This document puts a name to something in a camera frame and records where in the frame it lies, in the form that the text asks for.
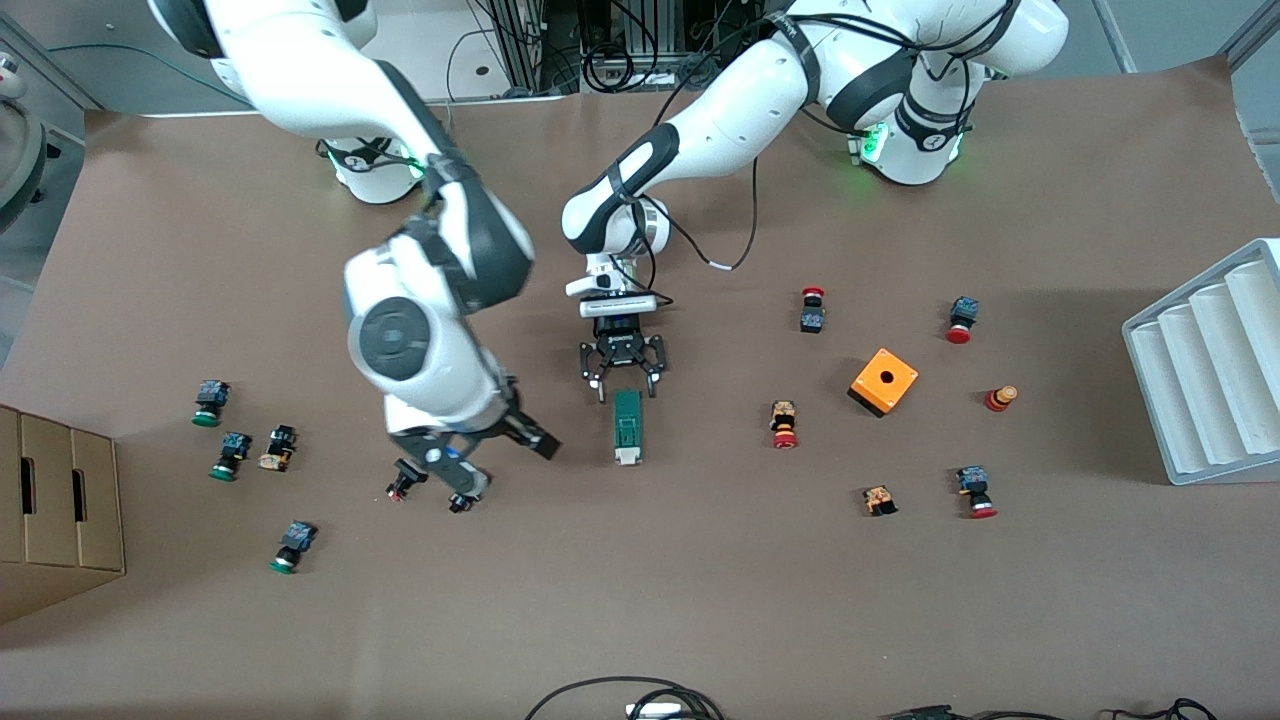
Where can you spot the orange button enclosure box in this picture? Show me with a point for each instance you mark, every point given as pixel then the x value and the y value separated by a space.
pixel 885 385

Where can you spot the aluminium frame bar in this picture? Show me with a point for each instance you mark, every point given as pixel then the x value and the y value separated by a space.
pixel 1255 35
pixel 1115 35
pixel 50 65

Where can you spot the red yellow button head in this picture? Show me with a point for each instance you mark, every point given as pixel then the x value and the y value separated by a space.
pixel 1000 398

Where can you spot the green mushroom push button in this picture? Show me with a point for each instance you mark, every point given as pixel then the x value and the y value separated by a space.
pixel 234 447
pixel 298 538
pixel 212 395

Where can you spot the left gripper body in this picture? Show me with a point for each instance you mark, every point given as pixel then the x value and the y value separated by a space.
pixel 620 345

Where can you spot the white stepped plastic tray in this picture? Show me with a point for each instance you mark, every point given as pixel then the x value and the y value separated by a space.
pixel 1200 380

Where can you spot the red mushroom button orange block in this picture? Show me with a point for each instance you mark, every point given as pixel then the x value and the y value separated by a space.
pixel 783 420

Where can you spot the black selector switch orange block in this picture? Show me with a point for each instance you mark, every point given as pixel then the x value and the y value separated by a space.
pixel 460 506
pixel 278 450

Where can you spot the white plug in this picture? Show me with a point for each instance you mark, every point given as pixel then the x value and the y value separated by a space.
pixel 655 710

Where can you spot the black square-head switch red terminals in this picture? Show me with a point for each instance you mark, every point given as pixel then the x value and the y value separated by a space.
pixel 402 482

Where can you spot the brown cardboard box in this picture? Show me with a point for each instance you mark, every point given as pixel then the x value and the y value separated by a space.
pixel 60 500

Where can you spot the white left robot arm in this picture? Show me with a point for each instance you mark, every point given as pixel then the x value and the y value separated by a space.
pixel 740 110

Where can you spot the red mushroom button blue block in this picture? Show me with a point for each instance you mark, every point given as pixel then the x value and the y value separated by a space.
pixel 973 485
pixel 963 315

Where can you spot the grey round pedestal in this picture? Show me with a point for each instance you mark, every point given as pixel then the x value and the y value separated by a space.
pixel 15 160

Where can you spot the small orange contact block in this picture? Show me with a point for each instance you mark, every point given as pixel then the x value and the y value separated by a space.
pixel 879 499

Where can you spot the red push button black block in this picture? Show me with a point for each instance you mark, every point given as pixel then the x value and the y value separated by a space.
pixel 812 318

